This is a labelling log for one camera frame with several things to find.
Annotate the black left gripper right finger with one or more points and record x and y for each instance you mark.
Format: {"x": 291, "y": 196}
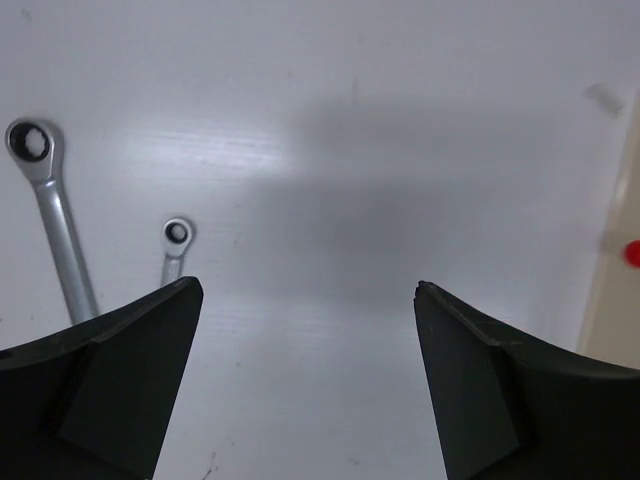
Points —
{"x": 508, "y": 405}

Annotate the beige drawer cabinet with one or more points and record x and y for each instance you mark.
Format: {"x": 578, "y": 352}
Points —
{"x": 610, "y": 329}

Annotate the red drawer knob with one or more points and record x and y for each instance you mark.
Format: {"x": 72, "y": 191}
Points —
{"x": 630, "y": 253}

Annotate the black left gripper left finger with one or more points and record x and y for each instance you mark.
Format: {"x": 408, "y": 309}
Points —
{"x": 94, "y": 401}

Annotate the silver ratchet wrench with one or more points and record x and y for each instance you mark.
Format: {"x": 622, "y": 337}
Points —
{"x": 178, "y": 234}

